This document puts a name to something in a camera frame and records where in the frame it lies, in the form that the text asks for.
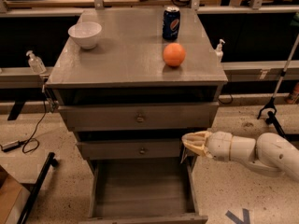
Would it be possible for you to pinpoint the black metal leg right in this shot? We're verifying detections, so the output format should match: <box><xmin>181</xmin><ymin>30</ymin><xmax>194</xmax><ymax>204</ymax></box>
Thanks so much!
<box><xmin>266</xmin><ymin>111</ymin><xmax>287</xmax><ymax>138</ymax></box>

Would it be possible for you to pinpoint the top grey drawer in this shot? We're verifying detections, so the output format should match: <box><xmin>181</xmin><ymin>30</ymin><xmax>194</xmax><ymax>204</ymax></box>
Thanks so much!
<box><xmin>59</xmin><ymin>102</ymin><xmax>219</xmax><ymax>132</ymax></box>

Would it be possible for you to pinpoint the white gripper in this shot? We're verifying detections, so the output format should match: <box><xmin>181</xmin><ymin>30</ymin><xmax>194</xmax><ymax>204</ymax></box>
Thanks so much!
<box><xmin>182</xmin><ymin>131</ymin><xmax>233</xmax><ymax>161</ymax></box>

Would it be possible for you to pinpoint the black metal leg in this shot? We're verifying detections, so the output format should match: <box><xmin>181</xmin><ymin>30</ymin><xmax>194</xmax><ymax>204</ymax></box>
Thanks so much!
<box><xmin>17</xmin><ymin>152</ymin><xmax>58</xmax><ymax>224</ymax></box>
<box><xmin>266</xmin><ymin>111</ymin><xmax>287</xmax><ymax>138</ymax></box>

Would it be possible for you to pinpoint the open bottom grey drawer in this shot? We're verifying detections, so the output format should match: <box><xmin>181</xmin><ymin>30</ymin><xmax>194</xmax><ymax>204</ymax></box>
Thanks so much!
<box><xmin>79</xmin><ymin>158</ymin><xmax>208</xmax><ymax>224</ymax></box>

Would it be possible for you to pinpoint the black metal leg left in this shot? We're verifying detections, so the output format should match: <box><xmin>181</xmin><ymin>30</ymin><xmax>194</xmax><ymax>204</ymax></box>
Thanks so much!
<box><xmin>17</xmin><ymin>152</ymin><xmax>58</xmax><ymax>224</ymax></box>

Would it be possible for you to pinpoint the grey wooden drawer cabinet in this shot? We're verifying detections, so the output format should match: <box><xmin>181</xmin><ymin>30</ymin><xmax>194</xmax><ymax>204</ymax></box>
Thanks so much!
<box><xmin>45</xmin><ymin>7</ymin><xmax>229</xmax><ymax>224</ymax></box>

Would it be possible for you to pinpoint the orange fruit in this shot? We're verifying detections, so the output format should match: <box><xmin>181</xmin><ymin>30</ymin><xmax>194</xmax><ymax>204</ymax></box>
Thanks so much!
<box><xmin>163</xmin><ymin>43</ymin><xmax>186</xmax><ymax>67</ymax></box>

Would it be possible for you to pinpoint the blue pepsi can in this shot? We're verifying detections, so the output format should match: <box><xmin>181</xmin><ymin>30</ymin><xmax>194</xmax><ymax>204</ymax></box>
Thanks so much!
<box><xmin>163</xmin><ymin>7</ymin><xmax>180</xmax><ymax>41</ymax></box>

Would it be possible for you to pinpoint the white ceramic bowl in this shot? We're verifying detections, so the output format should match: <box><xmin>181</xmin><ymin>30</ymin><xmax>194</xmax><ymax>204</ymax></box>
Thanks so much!
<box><xmin>68</xmin><ymin>21</ymin><xmax>102</xmax><ymax>49</ymax></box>

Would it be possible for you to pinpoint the middle grey drawer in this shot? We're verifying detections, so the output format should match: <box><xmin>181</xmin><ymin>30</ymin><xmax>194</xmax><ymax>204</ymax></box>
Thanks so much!
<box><xmin>77</xmin><ymin>139</ymin><xmax>182</xmax><ymax>160</ymax></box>

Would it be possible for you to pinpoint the black power adapter with cable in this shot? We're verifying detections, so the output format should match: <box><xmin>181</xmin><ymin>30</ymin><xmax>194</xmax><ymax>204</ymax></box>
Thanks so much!
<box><xmin>0</xmin><ymin>102</ymin><xmax>47</xmax><ymax>154</ymax></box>

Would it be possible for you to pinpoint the brown cardboard box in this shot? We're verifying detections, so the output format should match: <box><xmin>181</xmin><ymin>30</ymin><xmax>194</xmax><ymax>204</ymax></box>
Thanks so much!
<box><xmin>0</xmin><ymin>166</ymin><xmax>22</xmax><ymax>224</ymax></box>

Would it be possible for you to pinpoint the grabber reacher tool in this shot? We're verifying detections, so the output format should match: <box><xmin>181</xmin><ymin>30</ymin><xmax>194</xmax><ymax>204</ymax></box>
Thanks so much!
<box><xmin>256</xmin><ymin>33</ymin><xmax>299</xmax><ymax>120</ymax></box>

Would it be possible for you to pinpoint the black rxbar chocolate bar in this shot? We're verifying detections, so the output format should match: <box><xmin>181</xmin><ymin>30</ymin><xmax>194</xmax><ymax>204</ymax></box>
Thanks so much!
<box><xmin>180</xmin><ymin>147</ymin><xmax>188</xmax><ymax>164</ymax></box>

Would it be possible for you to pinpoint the orange bottle on shelf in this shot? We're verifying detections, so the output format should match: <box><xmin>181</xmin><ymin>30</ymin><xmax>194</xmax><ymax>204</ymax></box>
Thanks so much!
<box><xmin>286</xmin><ymin>82</ymin><xmax>299</xmax><ymax>104</ymax></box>

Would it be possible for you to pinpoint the white pump bottle right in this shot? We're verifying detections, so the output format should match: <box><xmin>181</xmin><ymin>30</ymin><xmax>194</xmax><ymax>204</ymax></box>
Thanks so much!
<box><xmin>215</xmin><ymin>39</ymin><xmax>225</xmax><ymax>62</ymax></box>

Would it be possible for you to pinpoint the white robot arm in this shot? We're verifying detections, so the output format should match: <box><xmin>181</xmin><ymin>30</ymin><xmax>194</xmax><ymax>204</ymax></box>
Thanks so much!
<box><xmin>181</xmin><ymin>131</ymin><xmax>299</xmax><ymax>181</ymax></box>

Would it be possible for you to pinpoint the clear sanitizer bottle left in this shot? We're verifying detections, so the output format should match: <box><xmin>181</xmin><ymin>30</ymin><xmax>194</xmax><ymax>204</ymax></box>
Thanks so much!
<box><xmin>26</xmin><ymin>50</ymin><xmax>47</xmax><ymax>75</ymax></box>

